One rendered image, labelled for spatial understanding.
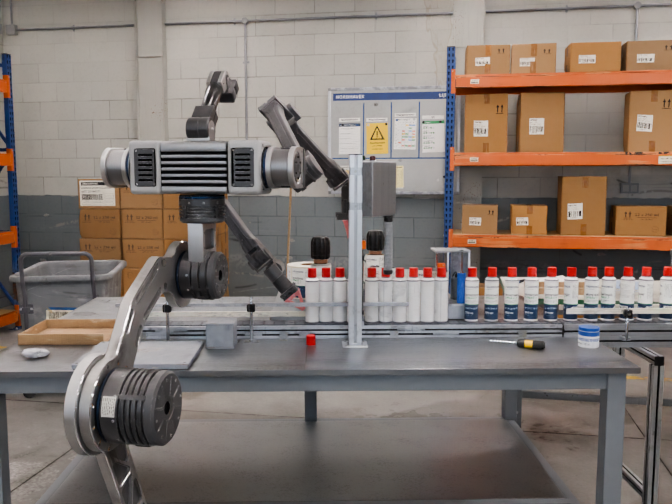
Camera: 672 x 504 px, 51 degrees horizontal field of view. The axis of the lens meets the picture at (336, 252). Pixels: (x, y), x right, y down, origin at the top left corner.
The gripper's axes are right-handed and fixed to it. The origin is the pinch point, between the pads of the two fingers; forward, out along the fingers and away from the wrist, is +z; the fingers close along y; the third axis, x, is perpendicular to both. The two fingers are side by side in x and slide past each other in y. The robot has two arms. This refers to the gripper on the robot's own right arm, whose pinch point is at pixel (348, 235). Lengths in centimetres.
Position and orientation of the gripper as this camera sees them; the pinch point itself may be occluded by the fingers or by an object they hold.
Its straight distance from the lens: 278.9
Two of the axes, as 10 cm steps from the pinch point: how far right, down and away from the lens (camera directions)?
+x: 0.3, 1.3, -9.9
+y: -10.0, 0.0, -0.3
